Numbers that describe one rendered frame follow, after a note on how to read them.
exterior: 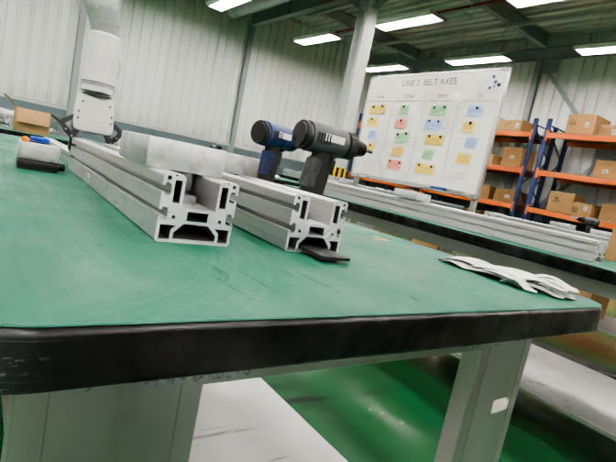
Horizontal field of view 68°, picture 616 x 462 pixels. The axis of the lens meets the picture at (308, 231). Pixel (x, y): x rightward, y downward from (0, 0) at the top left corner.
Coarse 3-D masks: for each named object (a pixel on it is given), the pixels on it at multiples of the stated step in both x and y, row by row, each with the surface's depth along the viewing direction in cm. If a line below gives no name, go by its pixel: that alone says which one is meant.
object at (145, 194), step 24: (96, 144) 102; (72, 168) 114; (96, 168) 89; (120, 168) 78; (144, 168) 62; (120, 192) 72; (144, 192) 61; (168, 192) 56; (192, 192) 67; (216, 192) 60; (144, 216) 60; (168, 216) 56; (192, 216) 62; (216, 216) 60; (168, 240) 57; (192, 240) 59; (216, 240) 61
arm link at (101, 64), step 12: (96, 36) 119; (108, 36) 120; (96, 48) 119; (108, 48) 120; (84, 60) 121; (96, 60) 120; (108, 60) 121; (84, 72) 121; (96, 72) 120; (108, 72) 122; (108, 84) 122
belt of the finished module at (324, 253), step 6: (306, 240) 75; (300, 246) 68; (306, 246) 70; (312, 246) 71; (318, 246) 72; (312, 252) 66; (318, 252) 66; (324, 252) 67; (330, 252) 68; (324, 258) 64; (330, 258) 64; (336, 258) 65; (342, 258) 66; (348, 258) 66
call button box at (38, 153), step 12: (24, 144) 100; (36, 144) 102; (48, 144) 105; (24, 156) 101; (36, 156) 102; (48, 156) 103; (24, 168) 101; (36, 168) 103; (48, 168) 104; (60, 168) 108
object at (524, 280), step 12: (468, 264) 88; (480, 264) 87; (504, 276) 78; (516, 276) 79; (528, 276) 80; (540, 276) 81; (552, 276) 81; (528, 288) 75; (540, 288) 76; (552, 288) 77; (564, 288) 75
